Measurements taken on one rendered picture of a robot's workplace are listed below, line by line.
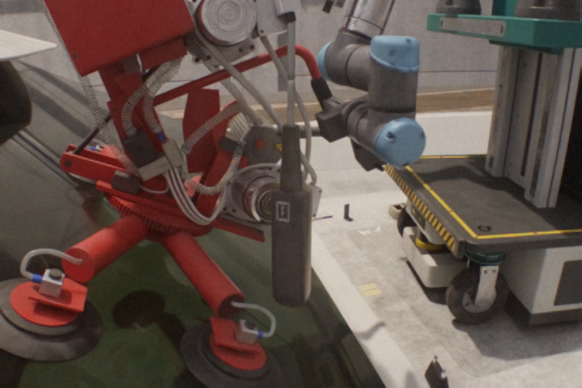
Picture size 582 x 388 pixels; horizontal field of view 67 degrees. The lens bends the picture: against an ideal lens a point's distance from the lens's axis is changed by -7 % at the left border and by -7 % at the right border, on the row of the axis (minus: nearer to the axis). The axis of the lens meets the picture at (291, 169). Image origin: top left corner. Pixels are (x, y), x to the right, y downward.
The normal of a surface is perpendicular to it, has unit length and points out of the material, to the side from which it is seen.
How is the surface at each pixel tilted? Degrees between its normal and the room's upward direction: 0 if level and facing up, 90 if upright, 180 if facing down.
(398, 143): 90
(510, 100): 90
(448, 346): 0
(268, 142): 90
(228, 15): 81
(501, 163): 90
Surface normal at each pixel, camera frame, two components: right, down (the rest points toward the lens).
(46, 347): 0.57, -0.67
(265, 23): 0.28, 0.17
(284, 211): -0.33, 0.31
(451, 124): 0.07, 0.33
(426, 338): 0.00, -0.94
